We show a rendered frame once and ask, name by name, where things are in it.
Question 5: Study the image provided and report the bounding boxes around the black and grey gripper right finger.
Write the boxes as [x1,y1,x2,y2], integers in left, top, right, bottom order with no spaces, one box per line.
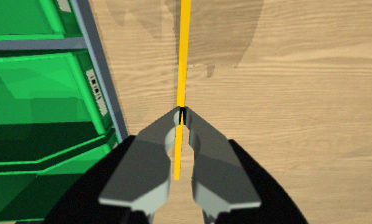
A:
[182,106,309,224]

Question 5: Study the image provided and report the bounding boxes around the green open bin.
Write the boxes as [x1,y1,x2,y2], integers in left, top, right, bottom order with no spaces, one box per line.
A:
[0,128,120,222]
[0,49,114,165]
[0,0,83,41]

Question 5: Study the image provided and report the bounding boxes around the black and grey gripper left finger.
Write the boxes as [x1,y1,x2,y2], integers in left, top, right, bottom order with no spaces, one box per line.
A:
[41,106,182,224]

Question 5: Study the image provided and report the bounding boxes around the yellow bar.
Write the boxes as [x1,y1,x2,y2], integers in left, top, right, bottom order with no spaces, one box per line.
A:
[174,0,191,180]

